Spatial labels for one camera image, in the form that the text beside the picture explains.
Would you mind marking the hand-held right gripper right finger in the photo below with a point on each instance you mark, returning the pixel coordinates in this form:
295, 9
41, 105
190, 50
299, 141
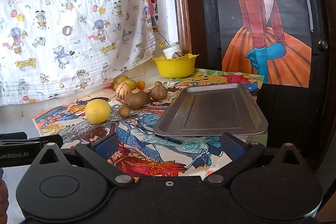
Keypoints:
231, 146

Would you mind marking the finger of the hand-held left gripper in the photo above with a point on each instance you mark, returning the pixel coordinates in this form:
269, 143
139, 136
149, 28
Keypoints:
48, 139

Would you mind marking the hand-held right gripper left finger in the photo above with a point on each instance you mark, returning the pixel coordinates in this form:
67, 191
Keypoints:
106, 146

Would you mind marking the yellow lemon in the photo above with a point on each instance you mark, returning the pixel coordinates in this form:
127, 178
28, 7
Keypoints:
97, 111

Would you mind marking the small brown round fruit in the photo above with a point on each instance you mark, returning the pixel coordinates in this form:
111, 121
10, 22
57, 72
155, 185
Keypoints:
158, 83
124, 111

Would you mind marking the metal tray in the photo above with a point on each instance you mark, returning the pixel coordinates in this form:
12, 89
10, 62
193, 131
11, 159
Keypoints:
215, 108

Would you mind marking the brown kiwi with sticker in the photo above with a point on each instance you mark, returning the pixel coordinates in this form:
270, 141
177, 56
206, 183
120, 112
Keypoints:
135, 100

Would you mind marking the striped pepino melon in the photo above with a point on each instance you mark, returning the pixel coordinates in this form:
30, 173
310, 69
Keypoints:
176, 55
122, 90

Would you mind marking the yellowish-brown potato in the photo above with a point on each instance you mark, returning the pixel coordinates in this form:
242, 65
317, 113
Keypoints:
132, 83
119, 80

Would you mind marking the small orange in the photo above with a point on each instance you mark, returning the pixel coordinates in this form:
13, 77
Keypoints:
141, 85

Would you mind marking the large brown round fruit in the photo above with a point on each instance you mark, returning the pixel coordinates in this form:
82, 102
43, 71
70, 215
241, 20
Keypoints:
158, 93

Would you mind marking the yellow scalloped bowl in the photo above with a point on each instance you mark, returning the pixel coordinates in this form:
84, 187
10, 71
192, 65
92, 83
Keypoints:
174, 67

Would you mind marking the colourful anime drawing sheet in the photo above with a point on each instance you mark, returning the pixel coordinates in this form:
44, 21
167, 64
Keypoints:
147, 129

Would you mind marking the yellow bear drawing sheet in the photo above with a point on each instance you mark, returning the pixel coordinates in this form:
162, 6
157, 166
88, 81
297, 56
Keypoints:
207, 79

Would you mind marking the spiky-haired cartoon drawing sheet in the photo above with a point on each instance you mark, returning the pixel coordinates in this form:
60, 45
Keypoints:
172, 91

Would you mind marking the white cartoon printed blanket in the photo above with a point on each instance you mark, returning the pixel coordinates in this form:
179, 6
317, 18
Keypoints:
65, 29

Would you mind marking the white jar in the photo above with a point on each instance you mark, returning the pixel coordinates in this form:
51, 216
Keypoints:
170, 49

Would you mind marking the yellow dried flower sprig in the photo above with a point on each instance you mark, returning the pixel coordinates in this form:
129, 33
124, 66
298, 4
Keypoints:
162, 43

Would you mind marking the wall poster orange dress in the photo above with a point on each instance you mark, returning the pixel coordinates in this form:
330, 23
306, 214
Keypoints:
262, 56

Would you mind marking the wall cartoon drawing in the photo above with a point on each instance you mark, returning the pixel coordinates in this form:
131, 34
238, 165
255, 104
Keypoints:
152, 3

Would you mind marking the brown wooden door frame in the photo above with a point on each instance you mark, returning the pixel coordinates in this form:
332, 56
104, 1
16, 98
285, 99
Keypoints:
181, 3

